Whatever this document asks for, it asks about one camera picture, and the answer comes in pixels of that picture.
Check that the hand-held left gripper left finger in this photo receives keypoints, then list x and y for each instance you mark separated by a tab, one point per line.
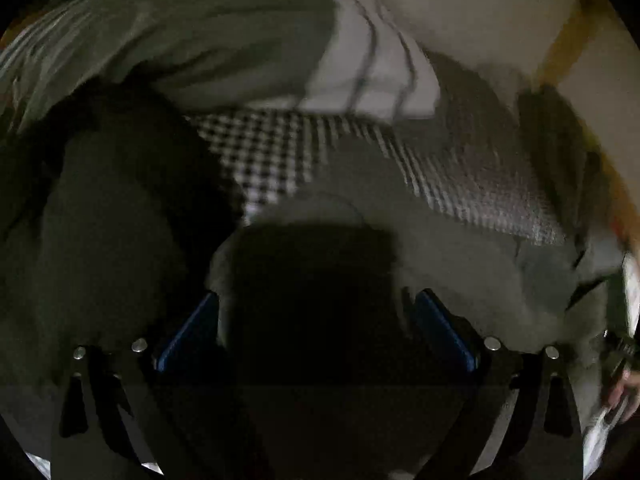
187	332

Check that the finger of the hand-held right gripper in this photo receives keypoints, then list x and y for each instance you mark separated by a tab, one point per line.
619	350

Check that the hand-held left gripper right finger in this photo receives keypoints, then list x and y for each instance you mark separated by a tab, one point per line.
442	330

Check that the grey zip hoodie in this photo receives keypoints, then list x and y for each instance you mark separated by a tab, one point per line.
450	270

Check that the person's right hand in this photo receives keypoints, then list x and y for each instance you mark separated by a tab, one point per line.
627	387

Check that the black cloth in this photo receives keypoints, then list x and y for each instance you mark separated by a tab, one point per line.
125	220

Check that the black white checkered bed sheet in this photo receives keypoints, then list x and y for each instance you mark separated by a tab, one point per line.
270	160

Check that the dark patterned cloth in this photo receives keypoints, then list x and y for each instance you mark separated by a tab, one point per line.
470	110

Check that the grey white striped cloth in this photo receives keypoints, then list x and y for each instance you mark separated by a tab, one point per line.
350	70

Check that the grey duvet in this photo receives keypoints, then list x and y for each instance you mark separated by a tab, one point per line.
200	35

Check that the wooden bunk bed frame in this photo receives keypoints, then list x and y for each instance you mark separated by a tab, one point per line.
575	45

